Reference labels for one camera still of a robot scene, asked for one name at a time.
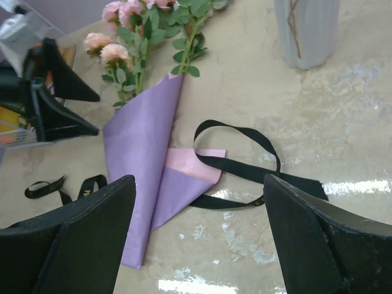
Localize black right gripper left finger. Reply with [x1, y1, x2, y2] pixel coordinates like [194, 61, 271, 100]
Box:
[1, 175, 136, 293]

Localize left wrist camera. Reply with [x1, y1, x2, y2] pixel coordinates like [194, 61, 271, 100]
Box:
[1, 1, 50, 77]

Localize white ribbed ceramic vase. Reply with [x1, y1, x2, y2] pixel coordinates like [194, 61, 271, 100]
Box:
[274, 0, 341, 70]

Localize purple pink wrapping paper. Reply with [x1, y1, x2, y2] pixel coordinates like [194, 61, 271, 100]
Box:
[103, 74, 221, 270]

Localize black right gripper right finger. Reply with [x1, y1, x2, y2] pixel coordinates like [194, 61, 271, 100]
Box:
[263, 175, 391, 293]

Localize pink rose stem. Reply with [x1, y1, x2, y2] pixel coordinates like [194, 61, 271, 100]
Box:
[117, 1, 179, 92]
[99, 1, 151, 102]

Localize colourful sponge pack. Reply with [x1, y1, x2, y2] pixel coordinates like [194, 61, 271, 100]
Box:
[1, 107, 37, 148]

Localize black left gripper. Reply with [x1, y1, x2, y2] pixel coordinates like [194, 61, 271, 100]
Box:
[1, 38, 100, 141]

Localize white wire shelf rack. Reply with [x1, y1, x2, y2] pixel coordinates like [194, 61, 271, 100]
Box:
[1, 1, 78, 149]

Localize black ribbon gold lettering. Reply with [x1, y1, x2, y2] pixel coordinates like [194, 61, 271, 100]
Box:
[24, 119, 329, 210]

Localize white rose stem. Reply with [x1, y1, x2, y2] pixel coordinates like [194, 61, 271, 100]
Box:
[168, 1, 229, 77]

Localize peach rose stem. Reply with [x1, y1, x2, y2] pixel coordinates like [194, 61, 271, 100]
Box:
[83, 32, 143, 108]

